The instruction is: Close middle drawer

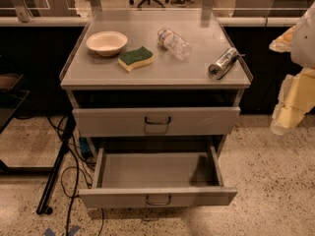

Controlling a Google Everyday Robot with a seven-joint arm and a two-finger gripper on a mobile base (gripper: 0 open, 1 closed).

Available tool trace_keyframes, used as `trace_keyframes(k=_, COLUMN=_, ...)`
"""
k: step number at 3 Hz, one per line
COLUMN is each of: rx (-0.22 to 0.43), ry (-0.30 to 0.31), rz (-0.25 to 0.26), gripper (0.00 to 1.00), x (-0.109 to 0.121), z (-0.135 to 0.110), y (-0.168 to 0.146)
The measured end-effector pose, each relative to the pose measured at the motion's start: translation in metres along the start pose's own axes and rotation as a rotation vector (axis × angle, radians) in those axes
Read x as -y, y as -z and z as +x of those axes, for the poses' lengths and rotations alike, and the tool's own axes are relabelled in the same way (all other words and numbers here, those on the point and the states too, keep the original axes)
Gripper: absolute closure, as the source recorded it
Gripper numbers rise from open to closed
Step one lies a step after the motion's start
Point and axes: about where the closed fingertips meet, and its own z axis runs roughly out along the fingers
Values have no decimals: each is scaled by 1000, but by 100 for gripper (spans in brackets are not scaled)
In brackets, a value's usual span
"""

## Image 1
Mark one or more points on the black stand leg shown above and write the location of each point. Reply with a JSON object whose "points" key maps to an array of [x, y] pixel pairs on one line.
{"points": [[43, 205]]}

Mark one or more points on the clear plastic water bottle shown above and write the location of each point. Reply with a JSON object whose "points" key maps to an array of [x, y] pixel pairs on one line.
{"points": [[174, 43]]}

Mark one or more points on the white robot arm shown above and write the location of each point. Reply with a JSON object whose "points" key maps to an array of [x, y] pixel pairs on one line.
{"points": [[303, 41]]}

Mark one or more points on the silver metal can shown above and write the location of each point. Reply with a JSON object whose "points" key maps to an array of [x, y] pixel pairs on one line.
{"points": [[218, 69]]}

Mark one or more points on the grey top drawer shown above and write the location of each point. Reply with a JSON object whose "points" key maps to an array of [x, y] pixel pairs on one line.
{"points": [[137, 122]]}

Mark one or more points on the grey metal drawer cabinet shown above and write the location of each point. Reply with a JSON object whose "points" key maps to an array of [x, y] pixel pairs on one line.
{"points": [[96, 82]]}

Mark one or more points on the white paper bowl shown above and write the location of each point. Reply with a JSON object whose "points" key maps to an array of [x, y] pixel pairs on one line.
{"points": [[107, 43]]}

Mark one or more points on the green yellow sponge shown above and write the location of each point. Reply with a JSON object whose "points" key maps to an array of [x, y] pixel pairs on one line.
{"points": [[137, 58]]}

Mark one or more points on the grey drawer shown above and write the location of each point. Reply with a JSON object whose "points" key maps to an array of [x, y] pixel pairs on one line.
{"points": [[137, 122], [159, 179]]}

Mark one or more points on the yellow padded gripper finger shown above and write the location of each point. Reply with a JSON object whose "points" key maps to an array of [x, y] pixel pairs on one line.
{"points": [[283, 43], [296, 99]]}

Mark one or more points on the dark side table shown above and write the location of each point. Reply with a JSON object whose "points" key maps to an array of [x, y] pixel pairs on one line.
{"points": [[11, 97]]}

